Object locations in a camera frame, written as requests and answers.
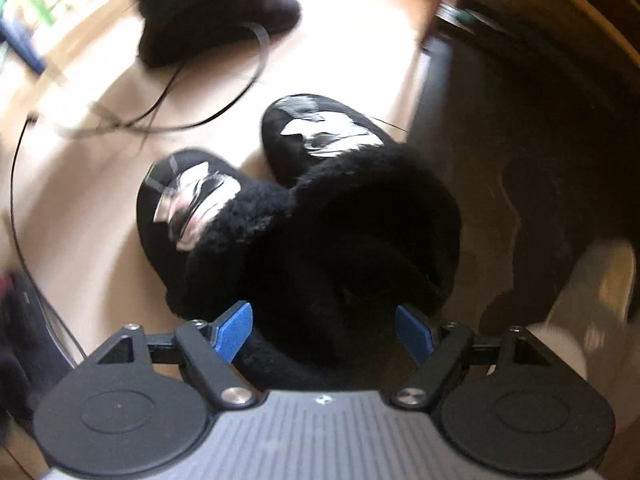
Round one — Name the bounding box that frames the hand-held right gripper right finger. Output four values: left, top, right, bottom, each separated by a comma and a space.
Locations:
392, 305, 576, 409

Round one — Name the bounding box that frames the blue panel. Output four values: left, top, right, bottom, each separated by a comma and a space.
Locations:
0, 7, 48, 72

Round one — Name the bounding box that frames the pink and white slipper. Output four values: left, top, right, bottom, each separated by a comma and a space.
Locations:
530, 240, 638, 381

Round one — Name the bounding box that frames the person's black shoe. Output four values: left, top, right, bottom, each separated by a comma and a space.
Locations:
135, 0, 302, 67

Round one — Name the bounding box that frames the black cable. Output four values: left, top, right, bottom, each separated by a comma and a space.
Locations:
9, 22, 273, 281

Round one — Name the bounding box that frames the wooden shoe cabinet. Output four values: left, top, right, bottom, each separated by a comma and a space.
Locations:
422, 0, 640, 221

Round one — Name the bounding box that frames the black case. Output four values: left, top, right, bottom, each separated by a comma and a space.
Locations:
0, 272, 81, 426

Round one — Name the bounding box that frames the dark door mat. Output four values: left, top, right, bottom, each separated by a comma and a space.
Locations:
400, 50, 640, 361

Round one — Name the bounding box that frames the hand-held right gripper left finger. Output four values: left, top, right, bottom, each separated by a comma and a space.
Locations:
80, 301, 256, 407

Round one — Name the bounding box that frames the black fuzzy slipper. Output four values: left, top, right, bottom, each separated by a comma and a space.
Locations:
136, 149, 311, 391
260, 94, 463, 376

